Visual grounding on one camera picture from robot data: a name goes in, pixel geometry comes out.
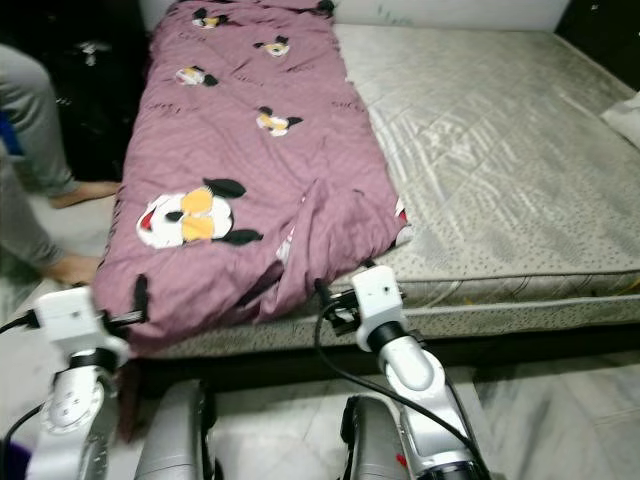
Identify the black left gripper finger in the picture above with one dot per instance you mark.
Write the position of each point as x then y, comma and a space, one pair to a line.
140, 293

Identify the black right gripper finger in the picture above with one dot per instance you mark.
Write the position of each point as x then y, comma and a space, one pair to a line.
323, 292
368, 264

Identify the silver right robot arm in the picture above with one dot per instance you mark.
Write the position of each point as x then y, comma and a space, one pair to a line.
425, 390

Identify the grey robot left leg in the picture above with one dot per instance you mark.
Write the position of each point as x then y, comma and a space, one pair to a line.
175, 435

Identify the grey robot leg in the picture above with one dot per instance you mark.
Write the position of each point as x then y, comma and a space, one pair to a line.
175, 435
370, 440

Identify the grey robot right leg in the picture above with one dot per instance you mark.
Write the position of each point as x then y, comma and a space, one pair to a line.
370, 440

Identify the grey quilted mattress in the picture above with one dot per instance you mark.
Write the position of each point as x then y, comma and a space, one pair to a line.
480, 150

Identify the mauve cartoon print blanket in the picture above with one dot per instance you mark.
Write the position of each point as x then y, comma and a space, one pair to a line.
240, 150

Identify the person in striped shirt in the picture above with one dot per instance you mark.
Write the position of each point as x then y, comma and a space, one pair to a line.
40, 150

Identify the purple waste bin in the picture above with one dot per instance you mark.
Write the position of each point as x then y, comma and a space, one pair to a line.
15, 462

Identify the cream pillow green tree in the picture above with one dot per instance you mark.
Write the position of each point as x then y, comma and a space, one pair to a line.
625, 118

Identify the black tufted headboard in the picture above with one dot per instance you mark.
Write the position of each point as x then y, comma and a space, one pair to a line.
600, 25

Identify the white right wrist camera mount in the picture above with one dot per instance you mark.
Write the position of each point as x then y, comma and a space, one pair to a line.
380, 300

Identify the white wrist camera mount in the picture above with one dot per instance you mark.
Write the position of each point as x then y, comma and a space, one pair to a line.
75, 320
380, 300

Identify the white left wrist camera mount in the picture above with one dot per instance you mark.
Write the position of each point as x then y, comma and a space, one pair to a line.
75, 320

